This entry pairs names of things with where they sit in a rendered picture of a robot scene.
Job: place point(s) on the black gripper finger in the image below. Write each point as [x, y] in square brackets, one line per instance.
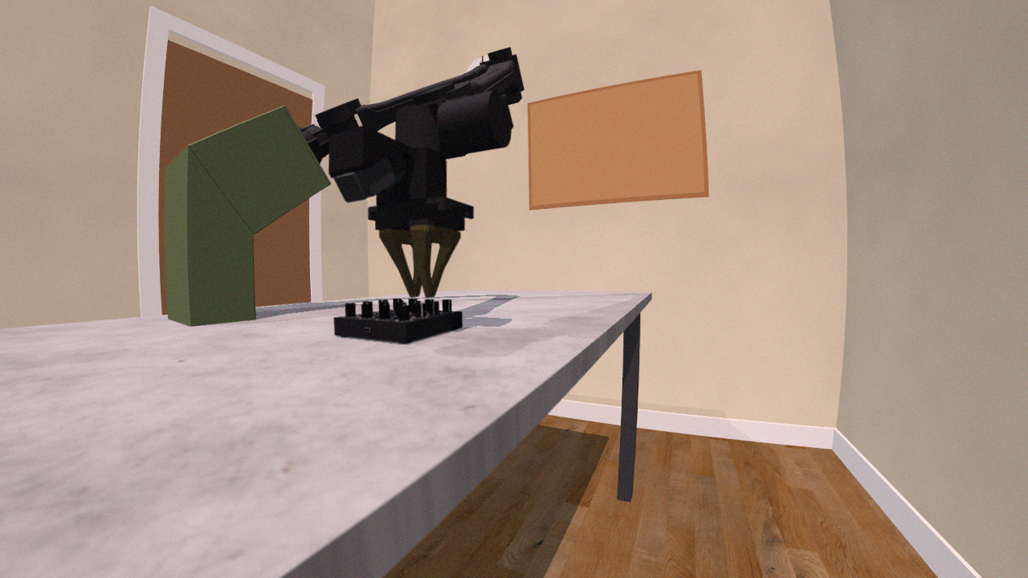
[393, 240]
[423, 236]

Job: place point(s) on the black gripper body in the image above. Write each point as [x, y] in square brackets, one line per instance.
[403, 215]

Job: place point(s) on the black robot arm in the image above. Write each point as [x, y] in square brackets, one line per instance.
[365, 163]

